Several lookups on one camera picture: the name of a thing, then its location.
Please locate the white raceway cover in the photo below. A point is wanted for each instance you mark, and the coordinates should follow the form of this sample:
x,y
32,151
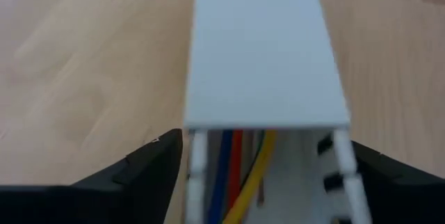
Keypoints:
x,y
260,60

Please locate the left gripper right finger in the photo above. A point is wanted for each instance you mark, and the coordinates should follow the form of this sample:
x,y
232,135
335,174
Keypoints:
x,y
400,199

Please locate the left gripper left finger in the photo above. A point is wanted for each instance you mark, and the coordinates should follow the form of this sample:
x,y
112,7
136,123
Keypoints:
x,y
114,203

